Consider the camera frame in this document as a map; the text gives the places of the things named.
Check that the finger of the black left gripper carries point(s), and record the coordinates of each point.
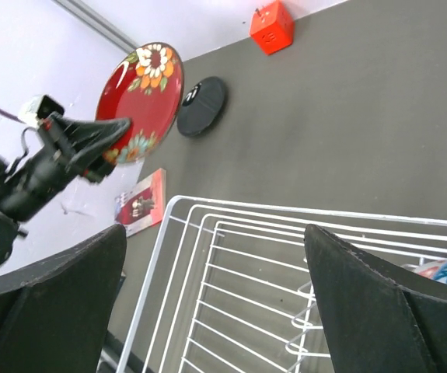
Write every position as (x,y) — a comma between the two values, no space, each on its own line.
(90,140)

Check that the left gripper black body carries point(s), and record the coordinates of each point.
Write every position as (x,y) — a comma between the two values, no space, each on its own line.
(32,182)

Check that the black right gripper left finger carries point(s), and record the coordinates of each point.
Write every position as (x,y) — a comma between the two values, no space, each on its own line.
(54,313)

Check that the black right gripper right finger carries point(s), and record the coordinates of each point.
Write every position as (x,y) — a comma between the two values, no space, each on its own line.
(376,316)

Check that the red floral plate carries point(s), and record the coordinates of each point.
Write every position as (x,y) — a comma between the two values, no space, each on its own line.
(146,88)

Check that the black glossy plate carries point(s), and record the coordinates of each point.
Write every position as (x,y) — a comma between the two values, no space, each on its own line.
(201,106)

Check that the red illustrated card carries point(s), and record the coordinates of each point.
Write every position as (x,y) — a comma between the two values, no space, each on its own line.
(143,205)

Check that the orange cube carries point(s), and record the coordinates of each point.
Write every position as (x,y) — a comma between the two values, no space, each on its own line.
(272,27)

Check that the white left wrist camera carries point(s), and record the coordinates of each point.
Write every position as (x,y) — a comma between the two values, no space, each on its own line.
(38,108)

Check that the white wire dish rack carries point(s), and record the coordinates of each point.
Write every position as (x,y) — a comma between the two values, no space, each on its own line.
(227,286)

